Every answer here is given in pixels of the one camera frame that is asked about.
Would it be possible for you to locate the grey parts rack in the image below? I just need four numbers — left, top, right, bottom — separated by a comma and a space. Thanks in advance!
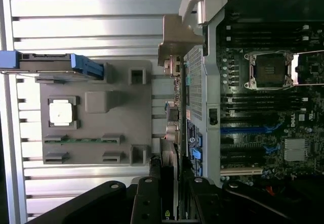
34, 59, 153, 166

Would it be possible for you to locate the silver CPU chip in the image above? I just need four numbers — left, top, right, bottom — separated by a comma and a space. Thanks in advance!
49, 102, 74, 126

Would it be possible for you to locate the hard disk with blue label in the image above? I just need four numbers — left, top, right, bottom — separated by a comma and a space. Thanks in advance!
0, 53, 76, 76

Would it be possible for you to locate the green motherboard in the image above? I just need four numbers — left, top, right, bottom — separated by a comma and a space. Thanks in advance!
217, 20, 324, 184

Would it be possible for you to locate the blue disk carrier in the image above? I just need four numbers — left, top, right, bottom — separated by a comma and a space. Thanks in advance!
0, 50, 105, 81

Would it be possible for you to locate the white expansion slot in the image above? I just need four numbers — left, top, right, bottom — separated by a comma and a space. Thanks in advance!
219, 167, 263, 176

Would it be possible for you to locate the green RAM stick in rack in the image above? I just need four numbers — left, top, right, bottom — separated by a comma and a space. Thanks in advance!
60, 137, 104, 144

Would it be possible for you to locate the grey open PC case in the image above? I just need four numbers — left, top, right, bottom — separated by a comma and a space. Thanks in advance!
178, 0, 324, 224

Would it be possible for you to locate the silver chipset heat sink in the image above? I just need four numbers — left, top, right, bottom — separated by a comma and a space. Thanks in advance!
282, 137, 309, 162

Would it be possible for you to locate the blue expansion slot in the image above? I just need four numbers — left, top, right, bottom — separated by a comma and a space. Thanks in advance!
219, 126, 264, 134

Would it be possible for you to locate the metal socket cover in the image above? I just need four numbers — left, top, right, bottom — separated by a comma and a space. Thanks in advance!
290, 49, 324, 86

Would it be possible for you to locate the CPU socket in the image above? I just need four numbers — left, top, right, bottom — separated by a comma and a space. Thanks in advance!
244, 50, 295, 90

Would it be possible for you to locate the long black expansion slot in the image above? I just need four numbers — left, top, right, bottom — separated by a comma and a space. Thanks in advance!
220, 151, 263, 159
220, 160, 263, 168

